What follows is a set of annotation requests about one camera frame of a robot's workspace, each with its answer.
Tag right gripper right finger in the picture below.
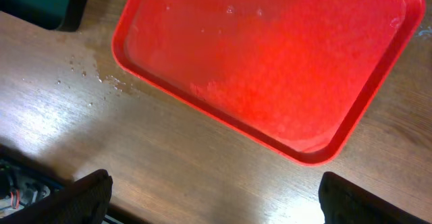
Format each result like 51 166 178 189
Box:
319 171 428 224

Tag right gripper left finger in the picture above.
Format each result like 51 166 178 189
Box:
1 169 113 224

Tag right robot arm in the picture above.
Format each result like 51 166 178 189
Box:
1 156 423 224

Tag red plastic tray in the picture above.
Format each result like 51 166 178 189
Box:
111 0 426 166

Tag black plastic tray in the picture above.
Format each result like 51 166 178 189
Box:
1 0 87 32

